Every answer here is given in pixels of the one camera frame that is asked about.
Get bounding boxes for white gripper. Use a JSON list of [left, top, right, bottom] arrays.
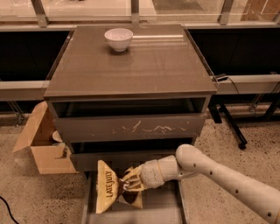
[[122, 160, 165, 192]]

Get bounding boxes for brown Late July chip bag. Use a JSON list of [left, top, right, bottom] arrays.
[[95, 160, 143, 214]]

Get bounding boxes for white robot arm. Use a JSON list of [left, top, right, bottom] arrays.
[[122, 144, 280, 224]]

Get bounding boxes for grey middle drawer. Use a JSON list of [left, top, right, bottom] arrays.
[[69, 139, 196, 172]]

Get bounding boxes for grey drawer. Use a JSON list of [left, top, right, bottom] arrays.
[[69, 139, 196, 172], [81, 171, 189, 224], [53, 99, 206, 143]]

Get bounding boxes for grey bottom drawer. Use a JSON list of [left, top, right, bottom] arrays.
[[81, 171, 189, 224]]

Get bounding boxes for grey top drawer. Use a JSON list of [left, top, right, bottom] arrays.
[[53, 99, 206, 143]]

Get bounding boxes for grey drawer cabinet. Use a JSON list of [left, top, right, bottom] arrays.
[[43, 24, 218, 179]]

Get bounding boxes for open cardboard box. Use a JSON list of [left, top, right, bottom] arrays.
[[13, 101, 77, 174]]

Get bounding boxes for white cup in box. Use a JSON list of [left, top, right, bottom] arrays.
[[52, 130, 63, 143]]

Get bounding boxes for black wheeled stand leg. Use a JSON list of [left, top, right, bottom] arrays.
[[208, 98, 248, 151]]

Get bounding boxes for white ceramic bowl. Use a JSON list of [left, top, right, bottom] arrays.
[[104, 28, 134, 52]]

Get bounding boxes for black plug with cable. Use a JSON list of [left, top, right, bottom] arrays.
[[212, 73, 240, 95]]

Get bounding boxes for black floor cable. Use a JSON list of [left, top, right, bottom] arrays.
[[0, 195, 21, 224]]

